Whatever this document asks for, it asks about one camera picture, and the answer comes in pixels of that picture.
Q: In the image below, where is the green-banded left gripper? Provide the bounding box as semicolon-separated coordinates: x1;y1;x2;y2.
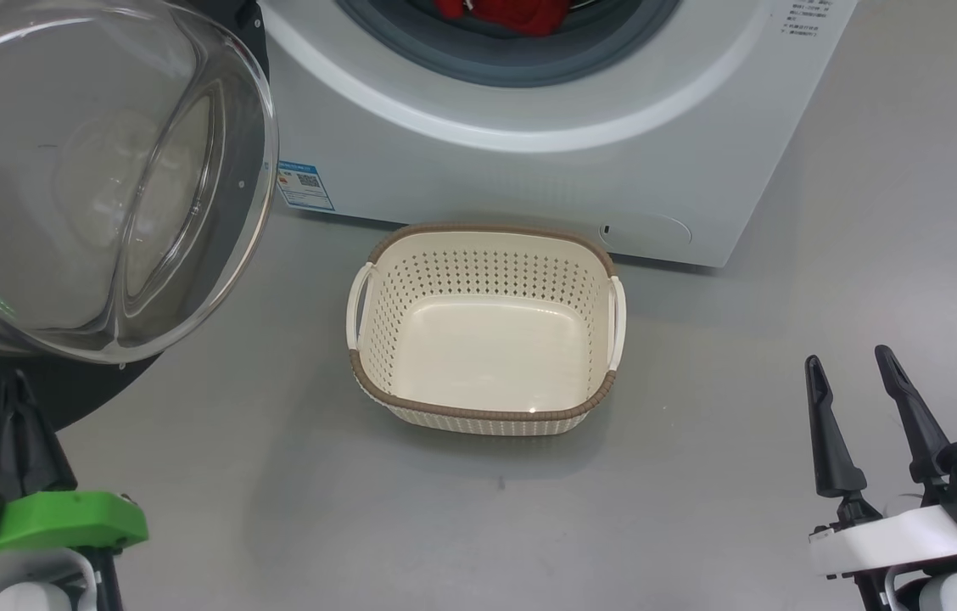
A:
0;371;149;561

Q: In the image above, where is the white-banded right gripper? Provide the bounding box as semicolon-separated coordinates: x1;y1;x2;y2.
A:
805;345;957;578

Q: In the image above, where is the washing machine glass door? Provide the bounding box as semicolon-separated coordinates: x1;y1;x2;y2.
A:
0;0;280;456

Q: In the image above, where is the red and white garment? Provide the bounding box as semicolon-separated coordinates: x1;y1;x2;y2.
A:
434;0;571;37

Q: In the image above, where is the cream perforated laundry basket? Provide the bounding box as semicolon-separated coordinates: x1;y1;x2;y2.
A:
347;223;627;437

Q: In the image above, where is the white front-load washing machine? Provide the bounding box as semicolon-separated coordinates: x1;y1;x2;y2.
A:
258;0;861;269

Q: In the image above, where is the blue energy label sticker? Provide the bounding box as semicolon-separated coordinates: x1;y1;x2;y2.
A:
277;161;335;212

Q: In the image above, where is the small printed text label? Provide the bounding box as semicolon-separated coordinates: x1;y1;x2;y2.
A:
780;0;832;40

